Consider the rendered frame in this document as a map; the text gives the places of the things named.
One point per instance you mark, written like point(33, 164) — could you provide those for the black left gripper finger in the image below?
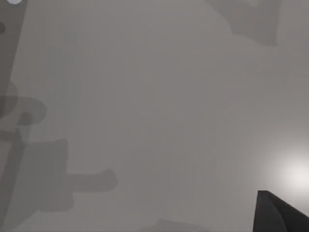
point(272, 215)

